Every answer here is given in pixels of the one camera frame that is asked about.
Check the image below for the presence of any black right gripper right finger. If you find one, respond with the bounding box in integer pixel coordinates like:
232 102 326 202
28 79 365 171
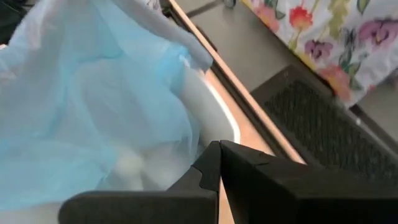
219 139 398 224

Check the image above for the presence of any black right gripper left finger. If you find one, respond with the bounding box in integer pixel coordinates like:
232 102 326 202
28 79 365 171
58 140 221 224

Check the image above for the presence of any blue trash bag liner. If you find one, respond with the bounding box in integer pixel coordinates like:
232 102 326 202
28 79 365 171
0 0 214 212

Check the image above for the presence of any white plastic trash bin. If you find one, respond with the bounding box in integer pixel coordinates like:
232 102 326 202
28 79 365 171
178 60 242 149

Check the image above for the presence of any black floor mat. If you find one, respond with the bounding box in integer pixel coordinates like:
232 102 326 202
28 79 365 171
250 63 398 187

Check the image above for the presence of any floral print curtain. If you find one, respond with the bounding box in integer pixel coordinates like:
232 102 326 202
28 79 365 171
242 0 398 106

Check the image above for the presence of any black aluminium table frame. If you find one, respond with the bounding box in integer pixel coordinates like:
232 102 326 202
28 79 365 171
160 0 307 164

